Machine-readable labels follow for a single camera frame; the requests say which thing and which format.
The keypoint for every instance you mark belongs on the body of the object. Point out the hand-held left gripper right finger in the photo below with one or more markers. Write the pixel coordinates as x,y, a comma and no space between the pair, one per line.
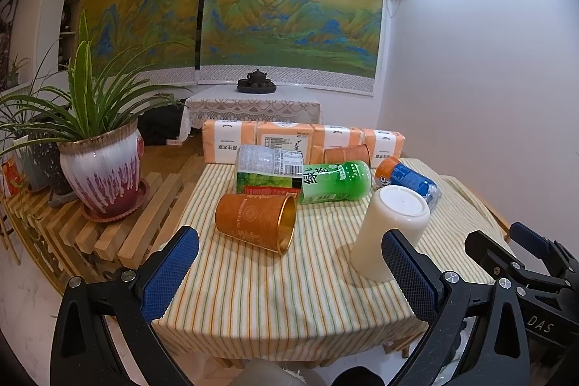
409,277

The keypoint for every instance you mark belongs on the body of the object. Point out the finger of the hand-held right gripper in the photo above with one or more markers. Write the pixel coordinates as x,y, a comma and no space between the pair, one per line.
491,252
533,236

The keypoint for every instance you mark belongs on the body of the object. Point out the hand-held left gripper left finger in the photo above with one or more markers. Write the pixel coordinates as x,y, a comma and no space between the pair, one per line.
169,277

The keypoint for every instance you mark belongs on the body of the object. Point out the orange cup with gold interior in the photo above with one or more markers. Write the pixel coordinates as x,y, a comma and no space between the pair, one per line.
253,223

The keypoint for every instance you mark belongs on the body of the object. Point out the white cup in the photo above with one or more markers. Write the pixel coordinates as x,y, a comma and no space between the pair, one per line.
389,227

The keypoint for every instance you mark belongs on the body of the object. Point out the small orange paper cup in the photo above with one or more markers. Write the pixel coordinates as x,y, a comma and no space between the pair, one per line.
348,153

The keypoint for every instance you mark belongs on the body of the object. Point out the wooden slat bench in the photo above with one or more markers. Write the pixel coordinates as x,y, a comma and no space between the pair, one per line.
135,232

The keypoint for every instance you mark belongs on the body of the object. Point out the pink pot saucer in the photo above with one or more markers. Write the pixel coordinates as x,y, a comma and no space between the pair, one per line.
131,207

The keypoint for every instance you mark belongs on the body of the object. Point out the blue and orange bottle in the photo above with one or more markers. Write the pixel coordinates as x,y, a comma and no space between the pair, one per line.
407,180

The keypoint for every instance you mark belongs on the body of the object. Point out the striped tablecloth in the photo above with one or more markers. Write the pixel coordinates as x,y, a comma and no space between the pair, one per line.
280,295

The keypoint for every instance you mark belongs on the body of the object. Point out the green tea bottle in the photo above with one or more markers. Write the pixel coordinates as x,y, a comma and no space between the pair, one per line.
337,183

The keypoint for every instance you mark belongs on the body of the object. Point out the red and white glazed pot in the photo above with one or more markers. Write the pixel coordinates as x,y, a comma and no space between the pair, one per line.
102,173

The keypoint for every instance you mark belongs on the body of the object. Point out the red flat packet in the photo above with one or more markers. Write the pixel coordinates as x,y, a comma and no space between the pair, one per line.
267,190

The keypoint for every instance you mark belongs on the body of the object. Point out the orange tissue packet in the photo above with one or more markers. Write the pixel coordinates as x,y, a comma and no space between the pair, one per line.
285,137
226,142
339,136
384,144

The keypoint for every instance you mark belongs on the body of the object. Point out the clear bottle with green label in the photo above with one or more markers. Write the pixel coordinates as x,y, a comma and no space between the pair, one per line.
267,166

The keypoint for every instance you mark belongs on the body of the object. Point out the black bag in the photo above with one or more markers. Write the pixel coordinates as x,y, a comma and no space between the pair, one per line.
160,126

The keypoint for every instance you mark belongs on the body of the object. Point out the grey speckled plant pot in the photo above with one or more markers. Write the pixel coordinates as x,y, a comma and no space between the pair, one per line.
49,162

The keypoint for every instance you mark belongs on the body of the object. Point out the white plant pot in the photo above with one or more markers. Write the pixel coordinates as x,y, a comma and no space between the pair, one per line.
25,162

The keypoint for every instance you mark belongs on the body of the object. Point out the white lace tablecloth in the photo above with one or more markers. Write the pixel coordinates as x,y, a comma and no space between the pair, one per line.
253,108

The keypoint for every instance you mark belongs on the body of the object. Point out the green spider plant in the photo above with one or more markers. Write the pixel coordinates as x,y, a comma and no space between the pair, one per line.
83,96

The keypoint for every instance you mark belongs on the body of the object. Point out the dark tea tray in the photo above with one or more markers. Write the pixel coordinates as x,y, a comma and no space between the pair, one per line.
258,90

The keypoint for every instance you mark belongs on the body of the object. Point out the dark teapot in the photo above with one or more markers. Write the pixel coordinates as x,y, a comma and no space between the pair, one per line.
257,76

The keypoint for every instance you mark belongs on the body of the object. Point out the narrow landscape roller blind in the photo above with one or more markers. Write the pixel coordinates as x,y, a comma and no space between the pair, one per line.
144,6

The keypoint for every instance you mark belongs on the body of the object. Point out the wide landscape roller blind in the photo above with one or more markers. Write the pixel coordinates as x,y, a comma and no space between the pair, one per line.
294,6

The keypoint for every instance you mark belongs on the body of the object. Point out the white wall shelf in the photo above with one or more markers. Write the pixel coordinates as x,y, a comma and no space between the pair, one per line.
72,6

